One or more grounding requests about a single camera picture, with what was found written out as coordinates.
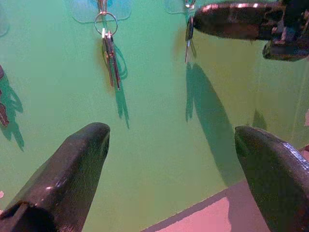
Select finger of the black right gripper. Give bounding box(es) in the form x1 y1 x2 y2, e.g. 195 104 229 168
262 40 309 61
193 1 286 41

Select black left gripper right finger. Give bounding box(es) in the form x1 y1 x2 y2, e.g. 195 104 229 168
234 125 309 232

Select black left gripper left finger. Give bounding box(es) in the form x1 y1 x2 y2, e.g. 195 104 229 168
0 122 111 232

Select silver keys with ring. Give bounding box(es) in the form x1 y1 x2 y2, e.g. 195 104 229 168
184 0 197 64

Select dark key bunch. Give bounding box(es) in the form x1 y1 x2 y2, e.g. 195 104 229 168
0 64 11 128

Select clear adhesive wall hook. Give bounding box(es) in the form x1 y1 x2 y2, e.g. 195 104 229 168
70 0 133 24
165 0 201 15

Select silver key bunch on ring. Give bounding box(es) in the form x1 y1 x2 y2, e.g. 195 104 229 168
94 11 122 91

